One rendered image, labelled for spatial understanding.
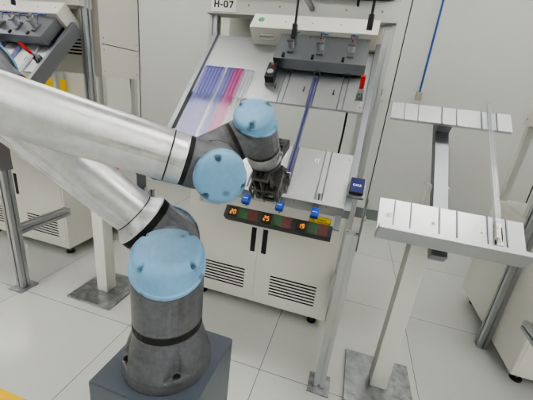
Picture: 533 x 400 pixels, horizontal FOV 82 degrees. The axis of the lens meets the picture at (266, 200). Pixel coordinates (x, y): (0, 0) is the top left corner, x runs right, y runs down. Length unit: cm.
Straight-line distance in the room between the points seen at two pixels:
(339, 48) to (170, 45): 234
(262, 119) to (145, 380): 46
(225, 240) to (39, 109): 112
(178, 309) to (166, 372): 11
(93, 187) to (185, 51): 280
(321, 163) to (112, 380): 78
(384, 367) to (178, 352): 95
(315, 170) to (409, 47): 202
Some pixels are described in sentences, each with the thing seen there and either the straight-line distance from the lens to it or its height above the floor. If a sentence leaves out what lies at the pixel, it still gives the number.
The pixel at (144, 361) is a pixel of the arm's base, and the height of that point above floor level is 61.
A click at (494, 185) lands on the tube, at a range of 101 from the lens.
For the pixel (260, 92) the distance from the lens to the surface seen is 124.
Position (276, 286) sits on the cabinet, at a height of 18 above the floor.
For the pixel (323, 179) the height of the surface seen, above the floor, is 78.
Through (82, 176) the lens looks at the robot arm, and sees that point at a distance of 59.
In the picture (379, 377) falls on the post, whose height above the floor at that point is 6.
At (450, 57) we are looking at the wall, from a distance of 294.
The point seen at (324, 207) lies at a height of 71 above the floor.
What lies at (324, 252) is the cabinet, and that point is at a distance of 135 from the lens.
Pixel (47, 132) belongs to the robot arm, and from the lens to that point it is 45.
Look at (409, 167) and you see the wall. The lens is 294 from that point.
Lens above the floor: 103
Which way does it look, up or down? 19 degrees down
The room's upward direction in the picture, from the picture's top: 7 degrees clockwise
